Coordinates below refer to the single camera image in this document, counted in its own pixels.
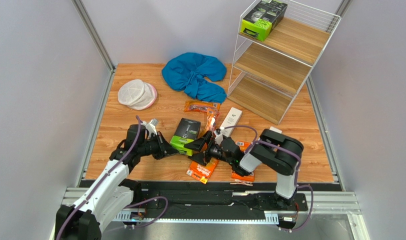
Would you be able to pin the white tall box near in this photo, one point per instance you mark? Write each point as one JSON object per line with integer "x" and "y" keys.
{"x": 231, "y": 119}

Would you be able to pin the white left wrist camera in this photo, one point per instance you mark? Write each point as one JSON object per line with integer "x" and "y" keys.
{"x": 151, "y": 127}

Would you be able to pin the orange Gillette Fusion5 box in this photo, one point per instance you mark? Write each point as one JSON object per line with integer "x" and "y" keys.
{"x": 202, "y": 173}

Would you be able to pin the white tall box far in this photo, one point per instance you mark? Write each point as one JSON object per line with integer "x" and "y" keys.
{"x": 275, "y": 129}

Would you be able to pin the black green Gillette Labs box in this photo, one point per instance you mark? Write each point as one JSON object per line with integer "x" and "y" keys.
{"x": 187, "y": 131}

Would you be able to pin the black green box on shelf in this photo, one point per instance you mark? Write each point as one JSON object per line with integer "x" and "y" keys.
{"x": 262, "y": 19}

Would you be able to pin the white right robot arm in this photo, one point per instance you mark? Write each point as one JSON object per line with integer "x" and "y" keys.
{"x": 279, "y": 152}

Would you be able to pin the blue cloth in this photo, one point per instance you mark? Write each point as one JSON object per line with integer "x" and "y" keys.
{"x": 196, "y": 75}

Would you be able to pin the orange razor bag vertical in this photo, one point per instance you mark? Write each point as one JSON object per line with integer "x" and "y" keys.
{"x": 211, "y": 120}

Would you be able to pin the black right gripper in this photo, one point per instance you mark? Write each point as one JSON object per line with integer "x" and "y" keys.
{"x": 207, "y": 150}

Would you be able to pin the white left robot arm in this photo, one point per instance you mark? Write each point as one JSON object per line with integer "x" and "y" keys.
{"x": 88, "y": 217}

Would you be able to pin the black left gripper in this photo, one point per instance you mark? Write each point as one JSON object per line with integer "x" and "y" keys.
{"x": 164, "y": 148}

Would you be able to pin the orange razor bag horizontal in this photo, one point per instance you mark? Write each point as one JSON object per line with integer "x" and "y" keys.
{"x": 201, "y": 106}

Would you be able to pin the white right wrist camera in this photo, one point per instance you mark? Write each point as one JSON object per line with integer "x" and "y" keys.
{"x": 217, "y": 132}

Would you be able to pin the white wire wooden shelf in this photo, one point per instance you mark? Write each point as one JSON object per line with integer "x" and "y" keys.
{"x": 272, "y": 72}

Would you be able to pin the white tall box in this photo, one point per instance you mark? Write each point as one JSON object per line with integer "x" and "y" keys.
{"x": 275, "y": 129}
{"x": 231, "y": 119}

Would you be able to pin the black mounting rail base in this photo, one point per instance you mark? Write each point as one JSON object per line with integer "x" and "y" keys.
{"x": 224, "y": 203}

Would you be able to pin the white mesh laundry bag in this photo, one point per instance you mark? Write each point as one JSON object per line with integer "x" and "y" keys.
{"x": 137, "y": 94}

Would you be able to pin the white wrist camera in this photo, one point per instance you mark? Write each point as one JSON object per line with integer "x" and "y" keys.
{"x": 151, "y": 127}
{"x": 217, "y": 132}

